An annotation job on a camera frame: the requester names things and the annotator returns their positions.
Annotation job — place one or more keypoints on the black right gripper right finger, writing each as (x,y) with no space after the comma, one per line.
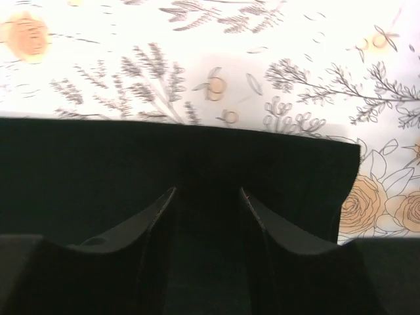
(290,271)

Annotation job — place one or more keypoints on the black t shirt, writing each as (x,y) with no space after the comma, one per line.
(69,180)

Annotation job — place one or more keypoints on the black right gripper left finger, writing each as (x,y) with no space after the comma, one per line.
(121,271)

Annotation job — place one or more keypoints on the floral tablecloth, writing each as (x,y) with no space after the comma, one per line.
(340,70)

